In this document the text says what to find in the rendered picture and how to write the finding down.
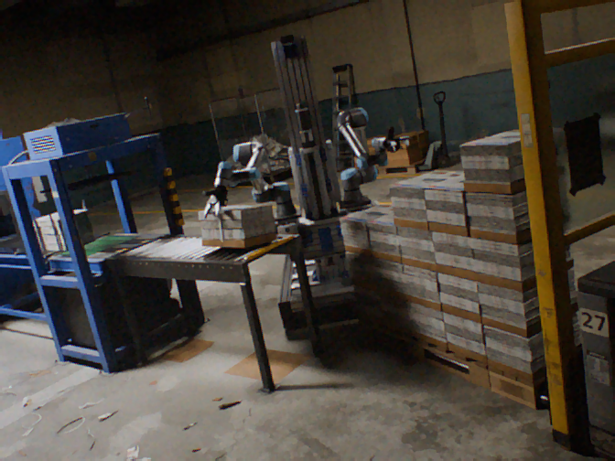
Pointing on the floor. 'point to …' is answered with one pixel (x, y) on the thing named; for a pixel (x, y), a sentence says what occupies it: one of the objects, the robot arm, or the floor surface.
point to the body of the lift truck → (599, 354)
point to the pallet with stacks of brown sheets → (413, 156)
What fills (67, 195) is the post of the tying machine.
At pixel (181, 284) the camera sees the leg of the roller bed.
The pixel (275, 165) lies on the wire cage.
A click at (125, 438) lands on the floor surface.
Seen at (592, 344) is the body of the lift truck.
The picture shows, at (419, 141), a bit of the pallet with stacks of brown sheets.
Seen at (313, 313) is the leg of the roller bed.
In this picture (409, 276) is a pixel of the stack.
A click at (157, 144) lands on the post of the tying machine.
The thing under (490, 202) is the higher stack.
